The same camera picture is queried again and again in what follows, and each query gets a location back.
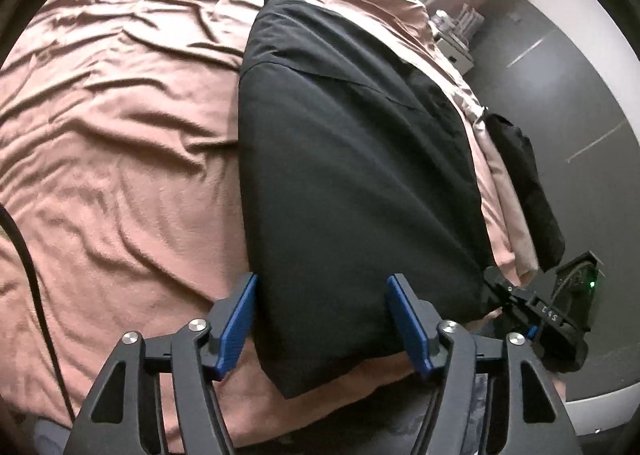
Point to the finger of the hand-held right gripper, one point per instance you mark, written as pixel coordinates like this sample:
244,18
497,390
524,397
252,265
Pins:
502,291

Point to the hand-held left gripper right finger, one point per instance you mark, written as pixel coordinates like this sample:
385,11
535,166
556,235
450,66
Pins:
407,327

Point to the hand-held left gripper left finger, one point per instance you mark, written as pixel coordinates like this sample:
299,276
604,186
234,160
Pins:
237,327

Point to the black pants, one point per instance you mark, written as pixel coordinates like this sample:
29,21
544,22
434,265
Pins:
350,175

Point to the black T-shirt with gold print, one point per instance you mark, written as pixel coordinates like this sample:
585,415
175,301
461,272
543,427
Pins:
525,185

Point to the pink bed sheet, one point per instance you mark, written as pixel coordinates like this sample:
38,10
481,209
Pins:
125,135

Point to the white bedside table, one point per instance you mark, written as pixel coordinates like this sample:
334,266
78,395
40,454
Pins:
457,42

